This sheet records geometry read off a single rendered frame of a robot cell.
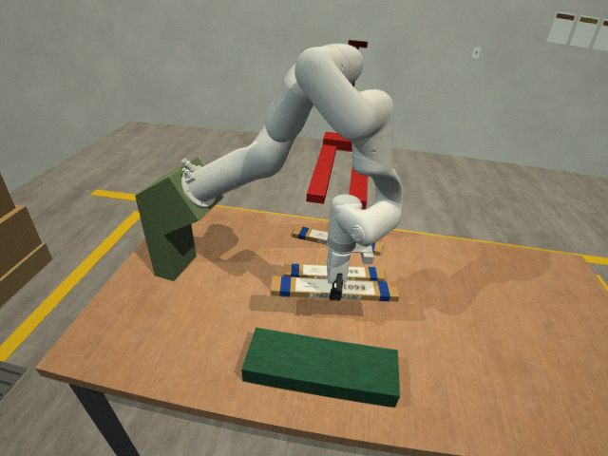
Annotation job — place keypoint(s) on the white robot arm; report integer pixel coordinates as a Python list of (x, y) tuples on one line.
[(351, 114)]

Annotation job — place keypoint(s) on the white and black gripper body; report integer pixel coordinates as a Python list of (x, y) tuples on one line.
[(337, 263)]

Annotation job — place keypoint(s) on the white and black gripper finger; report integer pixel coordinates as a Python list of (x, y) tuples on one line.
[(339, 285)]

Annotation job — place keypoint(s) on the tan box with blue bands and white label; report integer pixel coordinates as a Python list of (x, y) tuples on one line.
[(321, 288), (320, 271), (322, 236)]

